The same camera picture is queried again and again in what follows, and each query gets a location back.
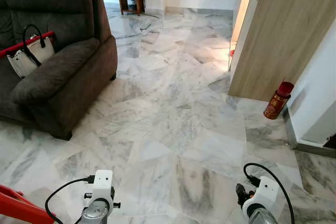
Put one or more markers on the red cylindrical tin can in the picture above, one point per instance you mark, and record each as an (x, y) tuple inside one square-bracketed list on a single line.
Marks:
[(275, 106)]

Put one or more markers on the red plastic stool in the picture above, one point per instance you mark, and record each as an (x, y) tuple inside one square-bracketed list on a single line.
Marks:
[(16, 205)]

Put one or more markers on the dark brown door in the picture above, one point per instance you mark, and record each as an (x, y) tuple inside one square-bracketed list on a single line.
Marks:
[(331, 141)]

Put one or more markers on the dark grey fabric sofa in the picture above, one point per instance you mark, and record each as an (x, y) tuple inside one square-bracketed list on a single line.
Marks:
[(68, 77)]

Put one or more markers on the small red item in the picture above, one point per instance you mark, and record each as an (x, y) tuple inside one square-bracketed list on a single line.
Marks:
[(231, 53)]

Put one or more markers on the light wood wardrobe panel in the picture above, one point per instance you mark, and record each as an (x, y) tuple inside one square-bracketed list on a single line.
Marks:
[(283, 40)]

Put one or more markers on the red rod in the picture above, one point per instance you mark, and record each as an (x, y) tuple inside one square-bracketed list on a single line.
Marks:
[(13, 49)]

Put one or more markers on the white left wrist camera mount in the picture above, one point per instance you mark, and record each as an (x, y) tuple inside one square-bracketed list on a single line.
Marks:
[(101, 184)]

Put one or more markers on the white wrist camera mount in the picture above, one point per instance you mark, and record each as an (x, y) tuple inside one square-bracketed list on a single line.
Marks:
[(265, 195), (101, 184)]

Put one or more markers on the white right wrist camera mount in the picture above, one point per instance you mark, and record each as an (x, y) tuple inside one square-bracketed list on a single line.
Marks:
[(265, 195)]

